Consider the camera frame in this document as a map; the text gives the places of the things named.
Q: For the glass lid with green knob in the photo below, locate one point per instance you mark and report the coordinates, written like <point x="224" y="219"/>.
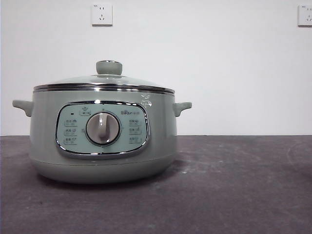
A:
<point x="109" y="67"/>

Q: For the pale green electric pot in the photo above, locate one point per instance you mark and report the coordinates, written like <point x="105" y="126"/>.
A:
<point x="44" y="136"/>

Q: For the white wall socket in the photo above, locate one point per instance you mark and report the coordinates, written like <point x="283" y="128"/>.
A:
<point x="306" y="15"/>
<point x="102" y="14"/>

